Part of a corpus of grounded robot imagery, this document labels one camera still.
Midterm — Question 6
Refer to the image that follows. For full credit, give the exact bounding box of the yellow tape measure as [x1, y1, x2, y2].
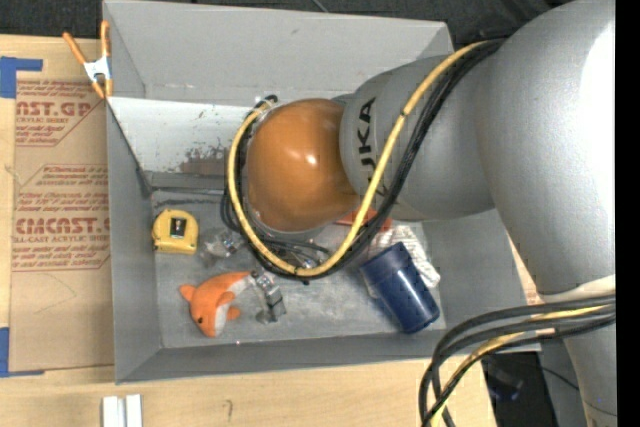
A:
[151, 208, 200, 257]

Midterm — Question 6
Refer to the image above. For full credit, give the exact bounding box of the orange-red flat thing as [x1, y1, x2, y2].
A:
[336, 207, 394, 232]

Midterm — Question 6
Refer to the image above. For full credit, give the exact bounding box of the orange and white toy dolphin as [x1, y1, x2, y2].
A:
[178, 270, 254, 339]

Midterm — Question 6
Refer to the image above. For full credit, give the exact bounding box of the white printed packet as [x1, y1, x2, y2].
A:
[368, 223, 443, 300]

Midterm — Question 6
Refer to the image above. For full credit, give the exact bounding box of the dark blue cup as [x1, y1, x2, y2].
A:
[358, 241, 442, 336]

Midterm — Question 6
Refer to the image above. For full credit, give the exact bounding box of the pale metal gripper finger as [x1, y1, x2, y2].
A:
[199, 228, 246, 269]
[249, 268, 289, 326]

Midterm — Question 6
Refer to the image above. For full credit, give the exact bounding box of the grey metal bin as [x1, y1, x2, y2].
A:
[102, 0, 544, 385]

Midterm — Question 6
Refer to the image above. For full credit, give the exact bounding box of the brown cardboard board red print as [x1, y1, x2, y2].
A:
[0, 34, 117, 377]

